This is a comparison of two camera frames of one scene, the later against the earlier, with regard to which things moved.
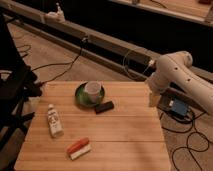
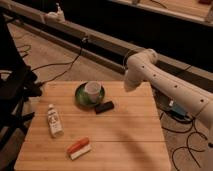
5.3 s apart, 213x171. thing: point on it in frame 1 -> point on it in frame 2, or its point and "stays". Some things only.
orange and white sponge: [79, 148] stays
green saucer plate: [82, 98] stays
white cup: [93, 89] stays
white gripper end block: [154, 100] -> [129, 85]
